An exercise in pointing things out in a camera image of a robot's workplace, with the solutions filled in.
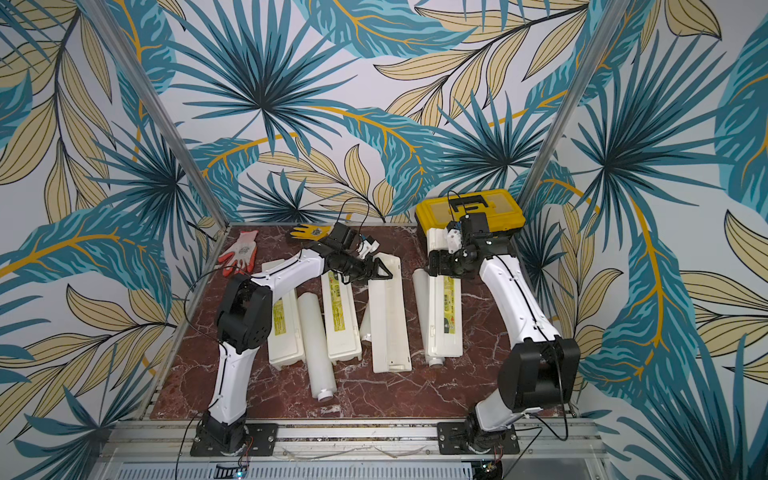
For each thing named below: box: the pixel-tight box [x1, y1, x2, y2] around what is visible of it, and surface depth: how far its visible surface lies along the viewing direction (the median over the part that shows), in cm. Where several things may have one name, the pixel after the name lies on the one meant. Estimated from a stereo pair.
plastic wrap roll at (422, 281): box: [413, 269, 432, 367], surface depth 97 cm
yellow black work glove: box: [289, 224, 335, 241], surface depth 116 cm
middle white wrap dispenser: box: [321, 270, 362, 366], surface depth 87 cm
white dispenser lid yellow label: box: [416, 268, 463, 358], surface depth 78 cm
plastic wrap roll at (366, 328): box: [359, 312, 372, 341], surface depth 87 cm
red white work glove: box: [218, 230, 259, 277], surface depth 111 cm
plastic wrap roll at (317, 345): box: [298, 292, 337, 402], surface depth 85 cm
